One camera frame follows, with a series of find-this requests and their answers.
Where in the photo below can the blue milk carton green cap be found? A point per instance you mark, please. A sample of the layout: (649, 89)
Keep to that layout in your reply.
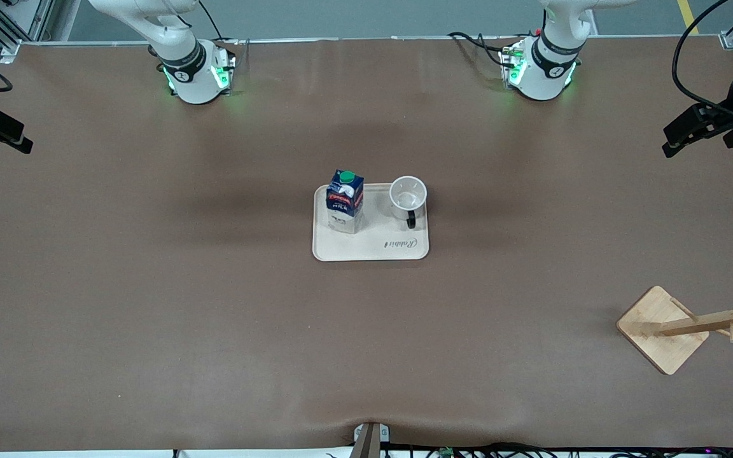
(345, 207)

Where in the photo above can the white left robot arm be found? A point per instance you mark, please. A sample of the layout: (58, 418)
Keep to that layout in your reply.
(541, 76)

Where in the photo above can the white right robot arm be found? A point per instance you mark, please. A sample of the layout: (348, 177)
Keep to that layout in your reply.
(196, 76)

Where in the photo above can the wooden cup rack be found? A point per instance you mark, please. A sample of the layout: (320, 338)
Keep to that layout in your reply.
(659, 331)

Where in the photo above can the beige plastic tray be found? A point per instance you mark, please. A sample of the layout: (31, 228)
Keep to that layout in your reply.
(373, 248)

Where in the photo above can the brown table mat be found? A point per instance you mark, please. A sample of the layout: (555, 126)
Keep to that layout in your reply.
(366, 350)

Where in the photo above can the small green circuit board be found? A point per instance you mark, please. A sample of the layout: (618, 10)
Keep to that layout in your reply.
(446, 452)

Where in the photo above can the grey metal clamp bracket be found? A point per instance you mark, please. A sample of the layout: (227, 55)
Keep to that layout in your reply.
(384, 434)

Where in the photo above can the brown camera pole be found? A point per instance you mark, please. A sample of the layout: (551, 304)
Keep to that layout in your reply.
(366, 445)

